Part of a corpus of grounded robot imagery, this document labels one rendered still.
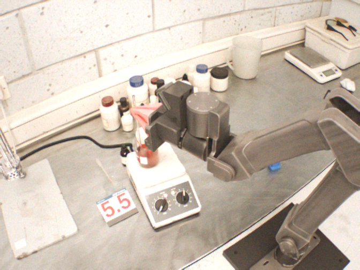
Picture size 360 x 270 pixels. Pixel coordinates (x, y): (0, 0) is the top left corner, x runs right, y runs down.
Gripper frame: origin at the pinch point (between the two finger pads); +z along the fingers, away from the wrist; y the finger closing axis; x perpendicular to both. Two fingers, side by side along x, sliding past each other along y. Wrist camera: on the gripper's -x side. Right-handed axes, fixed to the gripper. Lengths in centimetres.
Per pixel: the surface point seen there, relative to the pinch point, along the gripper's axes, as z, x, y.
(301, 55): -12, 21, -95
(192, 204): -15.2, 21.9, 0.1
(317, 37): -15, 16, -113
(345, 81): -36, 23, -90
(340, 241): -55, 27, -13
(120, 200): 0.4, 22.5, 9.7
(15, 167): 18.2, 7.2, 26.7
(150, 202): -7.6, 19.7, 6.9
